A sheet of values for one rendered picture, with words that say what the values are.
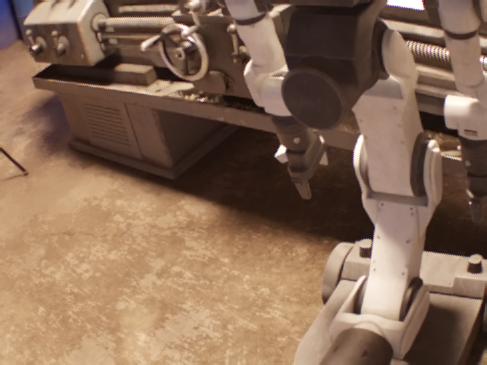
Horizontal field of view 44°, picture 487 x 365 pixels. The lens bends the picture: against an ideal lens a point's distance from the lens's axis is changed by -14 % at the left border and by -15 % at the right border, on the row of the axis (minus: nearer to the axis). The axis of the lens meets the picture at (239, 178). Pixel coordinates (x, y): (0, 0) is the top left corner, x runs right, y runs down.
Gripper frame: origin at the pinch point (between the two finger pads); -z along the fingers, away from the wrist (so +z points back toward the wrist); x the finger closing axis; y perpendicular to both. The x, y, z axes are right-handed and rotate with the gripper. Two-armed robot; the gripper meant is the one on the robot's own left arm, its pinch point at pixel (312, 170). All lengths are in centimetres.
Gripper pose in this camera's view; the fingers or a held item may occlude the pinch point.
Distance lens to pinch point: 155.3
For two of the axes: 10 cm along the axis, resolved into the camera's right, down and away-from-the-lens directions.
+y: -8.4, -1.2, 5.4
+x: 4.4, -7.2, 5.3
